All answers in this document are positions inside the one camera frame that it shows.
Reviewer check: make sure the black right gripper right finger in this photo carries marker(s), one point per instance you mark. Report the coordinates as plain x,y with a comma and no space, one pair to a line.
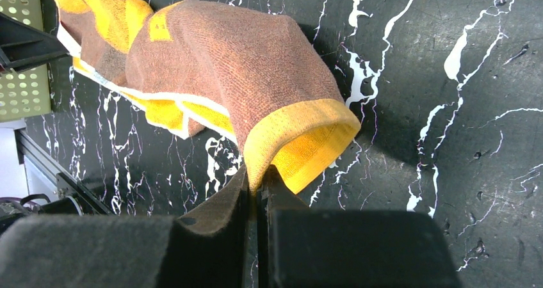
299,246

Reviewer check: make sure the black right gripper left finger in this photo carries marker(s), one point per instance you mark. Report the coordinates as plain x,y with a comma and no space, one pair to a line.
203,248

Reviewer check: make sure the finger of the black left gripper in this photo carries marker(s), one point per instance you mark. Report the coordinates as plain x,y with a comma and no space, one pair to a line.
24,47

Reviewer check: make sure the brown and yellow cloth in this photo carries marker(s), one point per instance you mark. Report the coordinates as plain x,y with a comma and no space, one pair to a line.
250,76

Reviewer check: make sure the green perforated plastic basket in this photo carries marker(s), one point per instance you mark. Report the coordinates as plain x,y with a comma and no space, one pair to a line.
24,77

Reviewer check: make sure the aluminium base frame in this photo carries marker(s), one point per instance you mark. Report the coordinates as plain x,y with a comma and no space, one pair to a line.
48,177

